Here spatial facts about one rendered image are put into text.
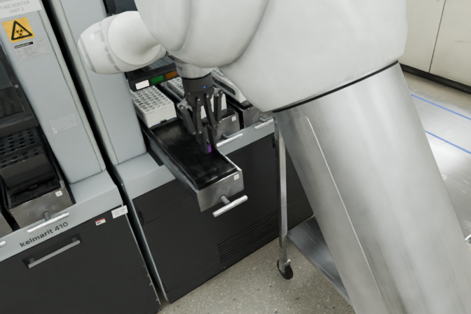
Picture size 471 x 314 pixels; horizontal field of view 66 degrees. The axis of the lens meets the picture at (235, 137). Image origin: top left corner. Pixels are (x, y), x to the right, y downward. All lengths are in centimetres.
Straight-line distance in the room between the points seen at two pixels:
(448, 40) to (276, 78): 287
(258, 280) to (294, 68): 151
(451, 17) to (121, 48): 260
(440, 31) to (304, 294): 217
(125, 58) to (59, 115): 38
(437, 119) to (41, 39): 106
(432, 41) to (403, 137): 289
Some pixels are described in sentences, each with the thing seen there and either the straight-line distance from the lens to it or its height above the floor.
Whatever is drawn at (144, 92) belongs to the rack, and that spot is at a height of 86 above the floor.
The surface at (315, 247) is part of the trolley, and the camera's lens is 145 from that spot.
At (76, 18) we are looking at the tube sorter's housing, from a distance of 100.
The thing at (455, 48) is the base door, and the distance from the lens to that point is 308.
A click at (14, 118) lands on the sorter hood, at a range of 104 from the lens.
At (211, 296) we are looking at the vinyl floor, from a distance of 168.
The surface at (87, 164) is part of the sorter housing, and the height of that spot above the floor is 79.
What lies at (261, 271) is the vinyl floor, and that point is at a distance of 172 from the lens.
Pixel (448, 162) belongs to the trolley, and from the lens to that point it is 101.
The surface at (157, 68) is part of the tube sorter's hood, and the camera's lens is 108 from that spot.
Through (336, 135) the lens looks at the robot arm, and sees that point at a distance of 25.
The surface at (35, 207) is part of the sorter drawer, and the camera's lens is 109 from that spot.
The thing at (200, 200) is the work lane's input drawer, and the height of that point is 78.
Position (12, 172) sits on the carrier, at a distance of 111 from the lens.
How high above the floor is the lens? 141
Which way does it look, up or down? 35 degrees down
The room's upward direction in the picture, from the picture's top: 7 degrees counter-clockwise
